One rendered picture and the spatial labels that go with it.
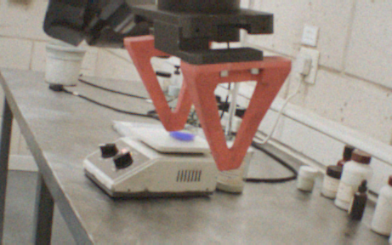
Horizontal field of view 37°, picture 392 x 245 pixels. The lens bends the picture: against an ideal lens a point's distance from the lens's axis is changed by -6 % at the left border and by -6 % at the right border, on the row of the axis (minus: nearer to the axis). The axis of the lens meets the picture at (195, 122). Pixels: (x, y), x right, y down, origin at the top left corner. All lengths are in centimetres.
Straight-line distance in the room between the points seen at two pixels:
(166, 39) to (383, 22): 101
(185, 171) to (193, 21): 67
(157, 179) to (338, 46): 66
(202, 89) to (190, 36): 3
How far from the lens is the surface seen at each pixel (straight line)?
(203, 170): 103
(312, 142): 145
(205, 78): 35
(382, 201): 105
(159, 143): 100
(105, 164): 102
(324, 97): 150
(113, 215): 90
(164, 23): 38
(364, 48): 140
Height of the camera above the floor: 107
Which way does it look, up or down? 11 degrees down
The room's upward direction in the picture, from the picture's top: 10 degrees clockwise
